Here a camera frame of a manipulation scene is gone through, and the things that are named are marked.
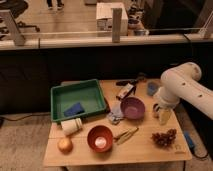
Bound white cardboard box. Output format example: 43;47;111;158
96;2;128;35

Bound wooden post left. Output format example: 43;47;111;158
0;10;25;46

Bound dark red grape bunch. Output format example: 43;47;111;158
151;129;177;148

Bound yellow-green tongs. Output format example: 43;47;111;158
114;127;139;145

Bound small packaged box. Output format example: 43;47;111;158
116;83;134;100

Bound purple bowl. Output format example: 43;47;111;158
120;97;145;120

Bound blue small cup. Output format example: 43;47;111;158
147;82;159;96

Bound white paper cup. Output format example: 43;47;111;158
61;118;82;135

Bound blue sponge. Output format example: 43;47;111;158
64;102;84;116

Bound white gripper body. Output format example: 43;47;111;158
154;87;177;109

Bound green plastic tray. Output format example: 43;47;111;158
51;79;107;123

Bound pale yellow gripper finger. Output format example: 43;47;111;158
159;109;172;125

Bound wooden post centre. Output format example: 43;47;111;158
112;8;122;43

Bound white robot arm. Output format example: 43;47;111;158
153;62;213;125

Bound yellow onion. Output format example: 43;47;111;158
57;137;73;153

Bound wooden post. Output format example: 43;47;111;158
112;8;122;43
0;10;25;46

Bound red bowl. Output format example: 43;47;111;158
87;125;113;153

